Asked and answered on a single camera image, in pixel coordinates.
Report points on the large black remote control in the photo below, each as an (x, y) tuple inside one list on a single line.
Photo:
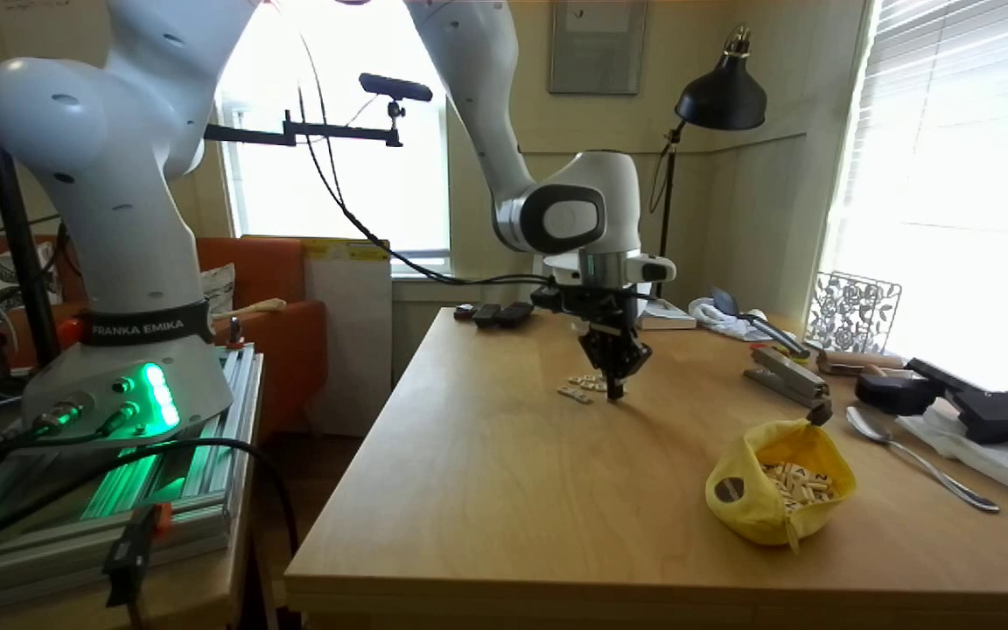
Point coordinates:
[(507, 316)]

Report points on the aluminium robot mounting platform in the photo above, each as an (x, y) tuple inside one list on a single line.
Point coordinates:
[(189, 490)]

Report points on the brown wooden item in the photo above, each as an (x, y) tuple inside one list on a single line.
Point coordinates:
[(847, 357)]

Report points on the yellow pouch with tiles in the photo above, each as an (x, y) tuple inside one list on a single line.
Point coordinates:
[(761, 490)]

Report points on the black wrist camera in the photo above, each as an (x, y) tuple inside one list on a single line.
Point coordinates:
[(556, 298)]

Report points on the white letter tile I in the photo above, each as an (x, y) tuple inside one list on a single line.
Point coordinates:
[(594, 379)]

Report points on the black vertical stand pole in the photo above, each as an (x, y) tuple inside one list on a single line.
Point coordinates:
[(0, 186)]

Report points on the grey cloth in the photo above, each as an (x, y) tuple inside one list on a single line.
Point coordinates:
[(718, 312)]

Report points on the white window blind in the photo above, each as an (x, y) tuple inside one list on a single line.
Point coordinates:
[(970, 176)]

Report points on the white plastic bowl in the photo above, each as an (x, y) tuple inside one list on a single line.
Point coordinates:
[(654, 306)]

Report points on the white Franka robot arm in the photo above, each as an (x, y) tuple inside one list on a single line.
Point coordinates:
[(120, 198)]

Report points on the orange box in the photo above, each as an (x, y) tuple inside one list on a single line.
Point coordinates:
[(260, 292)]

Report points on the black hole punch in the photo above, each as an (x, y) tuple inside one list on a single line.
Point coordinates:
[(1000, 410)]

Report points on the grey wall panel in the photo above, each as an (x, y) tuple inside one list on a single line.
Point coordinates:
[(595, 45)]

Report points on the black desk lamp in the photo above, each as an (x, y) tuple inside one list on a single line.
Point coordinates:
[(718, 100)]

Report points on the black round tape dispenser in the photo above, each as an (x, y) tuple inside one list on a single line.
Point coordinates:
[(889, 394)]

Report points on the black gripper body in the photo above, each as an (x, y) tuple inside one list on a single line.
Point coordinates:
[(614, 319)]

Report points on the black plug connector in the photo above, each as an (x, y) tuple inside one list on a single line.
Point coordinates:
[(132, 553)]

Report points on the black camera on boom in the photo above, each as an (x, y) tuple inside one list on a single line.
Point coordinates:
[(398, 84)]

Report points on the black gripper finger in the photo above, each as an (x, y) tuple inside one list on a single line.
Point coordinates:
[(605, 357), (627, 367)]

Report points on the metal spoon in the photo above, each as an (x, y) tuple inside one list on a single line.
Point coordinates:
[(918, 458)]

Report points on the grey metal stapler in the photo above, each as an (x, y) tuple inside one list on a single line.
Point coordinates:
[(784, 376)]

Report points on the white board panel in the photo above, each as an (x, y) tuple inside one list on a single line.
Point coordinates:
[(348, 337)]

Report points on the black pen tool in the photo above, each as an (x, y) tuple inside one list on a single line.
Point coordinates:
[(782, 334)]

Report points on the white flat tray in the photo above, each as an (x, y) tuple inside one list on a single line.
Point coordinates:
[(981, 458)]

